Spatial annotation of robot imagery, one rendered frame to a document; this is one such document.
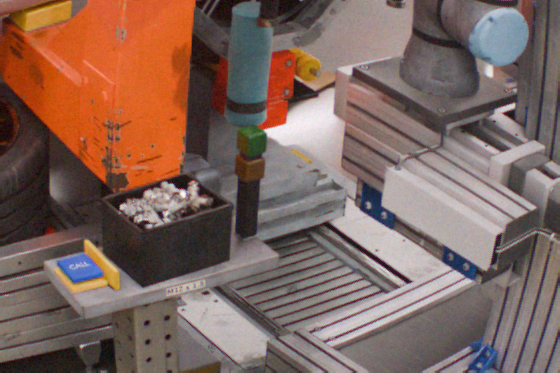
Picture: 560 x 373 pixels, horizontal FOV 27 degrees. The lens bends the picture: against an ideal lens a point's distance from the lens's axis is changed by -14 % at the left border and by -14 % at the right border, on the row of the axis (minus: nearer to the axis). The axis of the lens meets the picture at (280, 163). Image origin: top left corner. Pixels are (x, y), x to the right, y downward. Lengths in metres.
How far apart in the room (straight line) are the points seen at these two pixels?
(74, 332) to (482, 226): 1.02
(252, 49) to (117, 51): 0.48
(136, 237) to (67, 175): 1.39
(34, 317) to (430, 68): 0.97
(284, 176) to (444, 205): 1.17
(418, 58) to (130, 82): 0.52
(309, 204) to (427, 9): 1.15
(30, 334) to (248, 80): 0.75
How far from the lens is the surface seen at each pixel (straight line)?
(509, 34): 1.95
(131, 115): 2.28
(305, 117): 3.91
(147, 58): 2.25
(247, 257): 2.30
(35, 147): 2.55
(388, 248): 3.11
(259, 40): 2.62
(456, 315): 2.63
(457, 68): 2.09
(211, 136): 3.02
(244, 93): 2.67
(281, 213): 3.06
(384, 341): 2.52
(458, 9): 1.97
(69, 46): 2.48
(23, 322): 2.47
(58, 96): 2.51
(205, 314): 2.80
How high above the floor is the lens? 1.64
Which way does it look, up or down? 27 degrees down
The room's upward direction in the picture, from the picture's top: 4 degrees clockwise
